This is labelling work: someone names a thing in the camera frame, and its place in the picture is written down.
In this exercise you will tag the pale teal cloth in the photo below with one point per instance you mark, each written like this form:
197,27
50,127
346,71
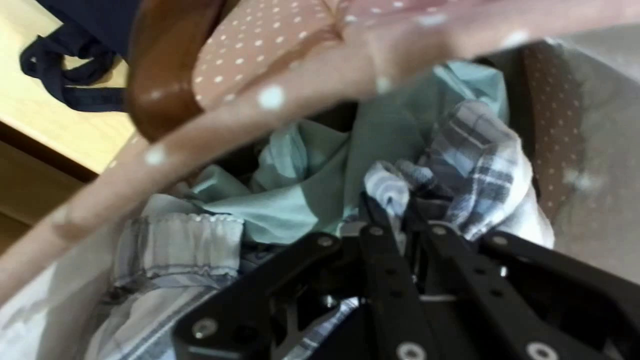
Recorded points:
310,190

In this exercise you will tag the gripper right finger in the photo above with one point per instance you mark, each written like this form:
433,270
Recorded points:
500,295

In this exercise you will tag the pink polka dot carrier bag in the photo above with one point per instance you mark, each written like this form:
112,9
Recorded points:
310,55

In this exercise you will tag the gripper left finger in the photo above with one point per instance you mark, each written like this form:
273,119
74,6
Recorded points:
385,280

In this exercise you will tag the blue white checked cloth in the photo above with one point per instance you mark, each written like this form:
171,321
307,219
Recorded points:
480,165

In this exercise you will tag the pale striped cloth with elastic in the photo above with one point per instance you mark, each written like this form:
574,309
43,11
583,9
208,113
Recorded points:
175,250

